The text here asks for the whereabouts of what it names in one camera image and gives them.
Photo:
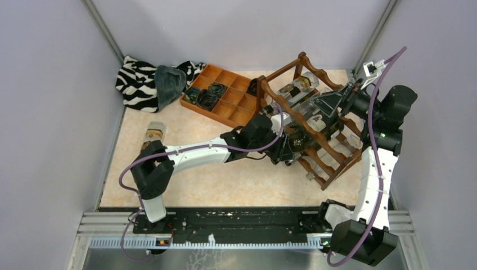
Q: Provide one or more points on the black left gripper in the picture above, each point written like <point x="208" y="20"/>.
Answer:
<point x="283" y="151"/>

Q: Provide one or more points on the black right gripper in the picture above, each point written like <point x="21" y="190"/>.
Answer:
<point x="329" y="102"/>

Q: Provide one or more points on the wooden wine rack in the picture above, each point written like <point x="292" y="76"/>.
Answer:
<point x="310" y="134"/>

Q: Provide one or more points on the small clear glass bottle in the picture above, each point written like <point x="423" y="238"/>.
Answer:
<point x="316" y="103"/>

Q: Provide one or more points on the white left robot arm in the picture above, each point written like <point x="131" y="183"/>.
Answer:
<point x="154" y="167"/>

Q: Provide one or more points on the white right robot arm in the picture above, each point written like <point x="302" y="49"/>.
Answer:
<point x="362" y="231"/>

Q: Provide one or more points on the clear liquor bottle gold label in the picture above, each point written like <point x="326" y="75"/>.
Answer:
<point x="155" y="132"/>

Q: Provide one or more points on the black rolled item right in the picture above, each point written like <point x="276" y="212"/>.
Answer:
<point x="253" y="87"/>

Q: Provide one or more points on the orange wooden compartment tray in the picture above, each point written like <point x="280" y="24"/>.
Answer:
<point x="234" y="108"/>

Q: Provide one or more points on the zebra striped cloth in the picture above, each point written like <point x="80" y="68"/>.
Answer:
<point x="135" y="82"/>

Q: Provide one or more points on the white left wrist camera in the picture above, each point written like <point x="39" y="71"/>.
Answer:
<point x="277" y="123"/>

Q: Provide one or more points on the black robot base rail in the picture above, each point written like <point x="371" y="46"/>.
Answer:
<point x="284" y="227"/>

